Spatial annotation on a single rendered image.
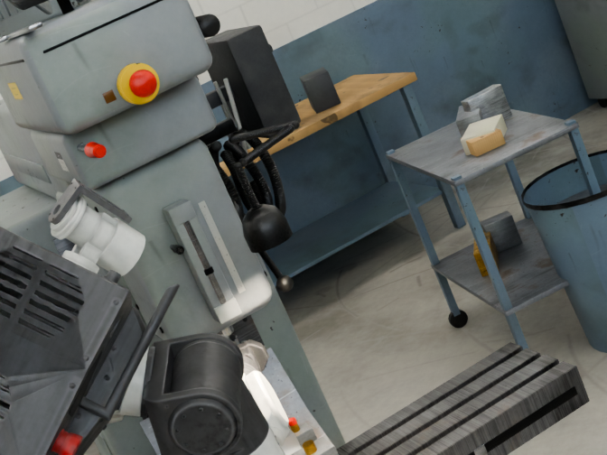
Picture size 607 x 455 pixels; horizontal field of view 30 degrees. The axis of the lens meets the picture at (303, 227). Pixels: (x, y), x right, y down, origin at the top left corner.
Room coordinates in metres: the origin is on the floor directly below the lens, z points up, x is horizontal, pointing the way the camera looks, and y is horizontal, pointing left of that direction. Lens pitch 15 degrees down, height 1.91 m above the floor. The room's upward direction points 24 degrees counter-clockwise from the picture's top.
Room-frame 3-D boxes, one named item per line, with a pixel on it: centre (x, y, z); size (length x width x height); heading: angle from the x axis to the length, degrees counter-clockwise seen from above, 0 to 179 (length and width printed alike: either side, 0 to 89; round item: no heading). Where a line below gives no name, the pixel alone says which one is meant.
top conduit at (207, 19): (1.97, 0.08, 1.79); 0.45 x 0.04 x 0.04; 18
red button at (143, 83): (1.65, 0.13, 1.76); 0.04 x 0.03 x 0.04; 108
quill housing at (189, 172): (1.90, 0.21, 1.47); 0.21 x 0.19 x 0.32; 108
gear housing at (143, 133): (1.93, 0.22, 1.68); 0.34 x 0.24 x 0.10; 18
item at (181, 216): (1.79, 0.17, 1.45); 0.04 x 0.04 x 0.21; 18
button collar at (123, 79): (1.67, 0.14, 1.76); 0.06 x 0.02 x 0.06; 108
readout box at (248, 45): (2.28, -0.02, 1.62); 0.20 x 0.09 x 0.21; 18
